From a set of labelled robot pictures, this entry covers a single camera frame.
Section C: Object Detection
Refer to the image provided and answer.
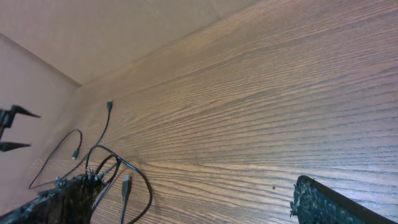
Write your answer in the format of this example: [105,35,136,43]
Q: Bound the black USB-A cable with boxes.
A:
[83,144,154,224]

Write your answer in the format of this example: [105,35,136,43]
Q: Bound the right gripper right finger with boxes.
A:
[290,175,393,224]

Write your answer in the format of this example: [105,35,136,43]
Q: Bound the cardboard wall panel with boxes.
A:
[1,1,255,212]

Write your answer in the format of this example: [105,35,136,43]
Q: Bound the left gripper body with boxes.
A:
[0,109,13,138]

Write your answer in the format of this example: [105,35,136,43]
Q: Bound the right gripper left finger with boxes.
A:
[1,173,104,224]

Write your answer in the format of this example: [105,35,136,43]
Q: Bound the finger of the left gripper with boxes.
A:
[10,105,40,119]
[0,142,31,152]

